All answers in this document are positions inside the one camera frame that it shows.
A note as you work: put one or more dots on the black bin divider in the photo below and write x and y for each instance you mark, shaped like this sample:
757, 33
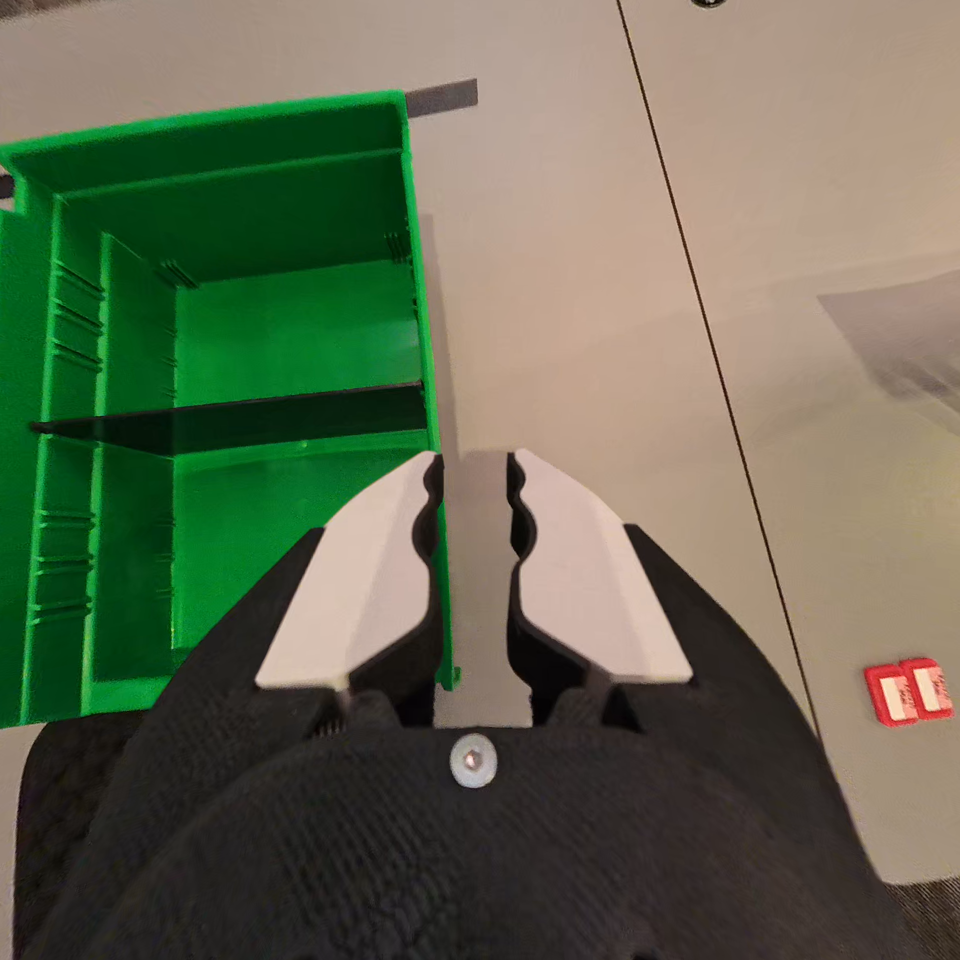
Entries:
247, 424

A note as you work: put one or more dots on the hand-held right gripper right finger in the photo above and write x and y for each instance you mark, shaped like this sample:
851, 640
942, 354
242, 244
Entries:
592, 585

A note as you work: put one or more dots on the green plastic bin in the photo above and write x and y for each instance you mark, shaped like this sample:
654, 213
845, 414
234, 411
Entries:
285, 337

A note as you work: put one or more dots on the grey tape strip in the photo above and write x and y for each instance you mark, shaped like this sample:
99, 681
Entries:
442, 97

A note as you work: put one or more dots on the black elbow pad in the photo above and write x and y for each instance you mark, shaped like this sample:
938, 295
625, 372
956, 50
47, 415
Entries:
60, 810

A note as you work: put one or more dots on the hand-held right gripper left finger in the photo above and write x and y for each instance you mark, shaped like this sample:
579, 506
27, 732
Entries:
352, 592

